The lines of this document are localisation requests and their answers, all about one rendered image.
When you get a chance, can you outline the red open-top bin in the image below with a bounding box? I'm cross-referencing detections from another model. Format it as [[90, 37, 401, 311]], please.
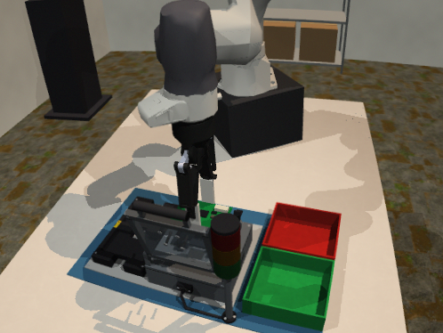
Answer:
[[262, 202, 342, 260]]

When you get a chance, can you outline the green bin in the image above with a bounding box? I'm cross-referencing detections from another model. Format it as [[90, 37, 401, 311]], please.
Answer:
[[242, 246, 334, 331]]

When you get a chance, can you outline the green circuit board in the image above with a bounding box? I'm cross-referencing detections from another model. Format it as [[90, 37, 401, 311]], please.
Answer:
[[198, 201, 233, 227]]

